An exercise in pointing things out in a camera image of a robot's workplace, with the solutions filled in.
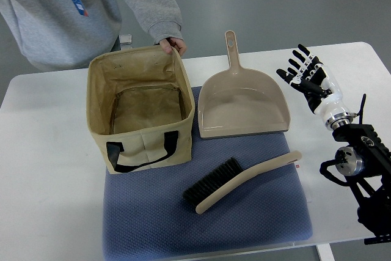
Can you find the person's hand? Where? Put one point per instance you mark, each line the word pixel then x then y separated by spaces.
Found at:
pixel 171 43

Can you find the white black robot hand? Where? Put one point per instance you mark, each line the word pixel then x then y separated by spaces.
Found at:
pixel 308 75

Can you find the yellow fabric bag black handle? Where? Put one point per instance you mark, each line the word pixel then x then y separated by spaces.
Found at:
pixel 140 109

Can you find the pink hand broom black bristles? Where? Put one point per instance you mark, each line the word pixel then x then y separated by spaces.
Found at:
pixel 228 176

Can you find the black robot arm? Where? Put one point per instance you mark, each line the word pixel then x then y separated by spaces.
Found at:
pixel 364 167

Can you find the small metal clip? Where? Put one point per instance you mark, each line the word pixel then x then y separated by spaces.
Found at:
pixel 126 41

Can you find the pink plastic dustpan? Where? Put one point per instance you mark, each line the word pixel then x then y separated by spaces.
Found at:
pixel 240 101

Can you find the person in grey sweatshirt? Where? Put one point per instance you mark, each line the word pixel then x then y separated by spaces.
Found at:
pixel 52 35

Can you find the black table control panel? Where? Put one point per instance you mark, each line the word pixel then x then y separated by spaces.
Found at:
pixel 377 240

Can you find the white table leg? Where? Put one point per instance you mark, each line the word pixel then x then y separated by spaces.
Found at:
pixel 325 252

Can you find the blue textured mat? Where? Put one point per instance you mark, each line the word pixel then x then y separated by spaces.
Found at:
pixel 234 193

